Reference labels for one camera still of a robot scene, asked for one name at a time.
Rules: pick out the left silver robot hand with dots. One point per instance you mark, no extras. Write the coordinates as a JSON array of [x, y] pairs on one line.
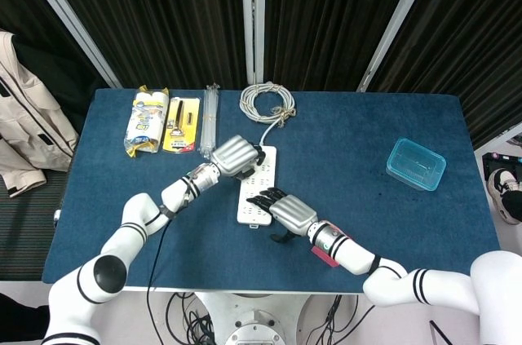
[[232, 155]]

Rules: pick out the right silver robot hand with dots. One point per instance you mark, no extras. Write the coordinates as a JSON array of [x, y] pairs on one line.
[[291, 214]]

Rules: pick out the white power strip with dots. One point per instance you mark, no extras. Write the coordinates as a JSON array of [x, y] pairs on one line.
[[253, 214]]

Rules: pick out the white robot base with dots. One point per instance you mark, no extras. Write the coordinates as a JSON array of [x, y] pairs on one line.
[[253, 320]]

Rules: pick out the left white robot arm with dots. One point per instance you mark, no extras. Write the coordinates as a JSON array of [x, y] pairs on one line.
[[130, 231]]

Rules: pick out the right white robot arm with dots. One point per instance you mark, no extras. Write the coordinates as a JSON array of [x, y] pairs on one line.
[[408, 279]]

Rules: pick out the pink cube box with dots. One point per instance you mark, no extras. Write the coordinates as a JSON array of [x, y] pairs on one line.
[[320, 255]]

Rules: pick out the yellow razor blister pack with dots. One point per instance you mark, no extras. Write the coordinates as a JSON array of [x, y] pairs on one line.
[[179, 125]]

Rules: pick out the blue table mat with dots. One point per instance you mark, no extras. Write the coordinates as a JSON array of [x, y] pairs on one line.
[[367, 218]]

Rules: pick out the lint roller refill pack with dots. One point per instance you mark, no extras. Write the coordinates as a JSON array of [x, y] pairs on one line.
[[144, 125]]

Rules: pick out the blue transparent plastic container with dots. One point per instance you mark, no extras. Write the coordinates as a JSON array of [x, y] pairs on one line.
[[416, 163]]

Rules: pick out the beige jacket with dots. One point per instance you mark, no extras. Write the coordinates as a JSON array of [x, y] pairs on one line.
[[28, 125]]

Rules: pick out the white and black sneaker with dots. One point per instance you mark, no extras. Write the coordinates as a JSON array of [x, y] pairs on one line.
[[503, 194]]

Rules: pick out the aluminium partition post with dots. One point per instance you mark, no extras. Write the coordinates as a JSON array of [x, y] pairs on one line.
[[69, 23], [391, 23], [253, 14]]

